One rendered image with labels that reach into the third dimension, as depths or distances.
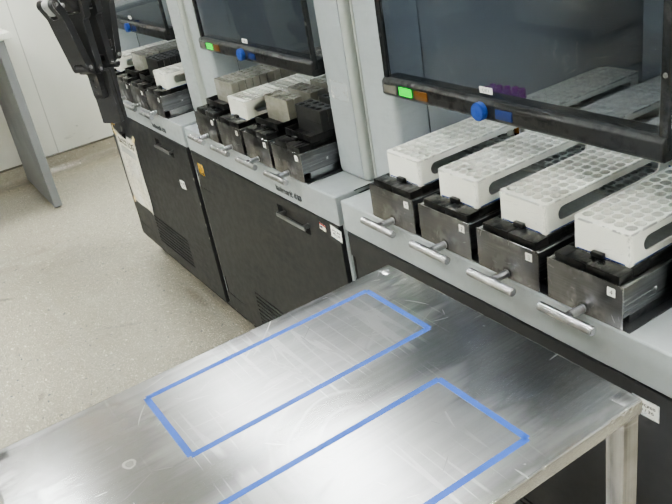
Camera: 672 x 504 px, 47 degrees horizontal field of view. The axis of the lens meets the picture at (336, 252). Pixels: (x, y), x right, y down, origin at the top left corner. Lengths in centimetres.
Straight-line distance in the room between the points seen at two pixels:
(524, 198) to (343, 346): 40
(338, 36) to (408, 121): 23
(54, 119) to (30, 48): 41
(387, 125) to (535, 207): 45
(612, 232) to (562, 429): 37
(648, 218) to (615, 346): 18
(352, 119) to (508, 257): 56
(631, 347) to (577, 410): 29
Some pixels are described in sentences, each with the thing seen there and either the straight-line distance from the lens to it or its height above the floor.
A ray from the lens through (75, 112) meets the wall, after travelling 482.
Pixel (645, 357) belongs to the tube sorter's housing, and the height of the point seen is 71.
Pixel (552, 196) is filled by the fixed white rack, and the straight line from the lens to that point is 123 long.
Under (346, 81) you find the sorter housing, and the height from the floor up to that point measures 96.
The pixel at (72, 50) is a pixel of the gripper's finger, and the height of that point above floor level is 122.
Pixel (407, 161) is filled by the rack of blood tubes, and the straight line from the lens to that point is 143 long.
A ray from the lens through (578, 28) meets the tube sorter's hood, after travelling 111.
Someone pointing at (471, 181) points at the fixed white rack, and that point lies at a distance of 130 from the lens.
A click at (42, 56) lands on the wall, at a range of 474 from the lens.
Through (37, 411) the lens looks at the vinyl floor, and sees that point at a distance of 262.
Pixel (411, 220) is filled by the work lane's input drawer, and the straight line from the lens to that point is 141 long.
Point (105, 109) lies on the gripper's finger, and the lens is 107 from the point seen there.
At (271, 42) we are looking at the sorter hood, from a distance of 185.
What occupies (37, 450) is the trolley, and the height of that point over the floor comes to 82.
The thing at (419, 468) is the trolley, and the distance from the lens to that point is 81.
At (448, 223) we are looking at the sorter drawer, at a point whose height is 79.
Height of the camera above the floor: 137
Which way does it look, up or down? 27 degrees down
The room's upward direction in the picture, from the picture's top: 10 degrees counter-clockwise
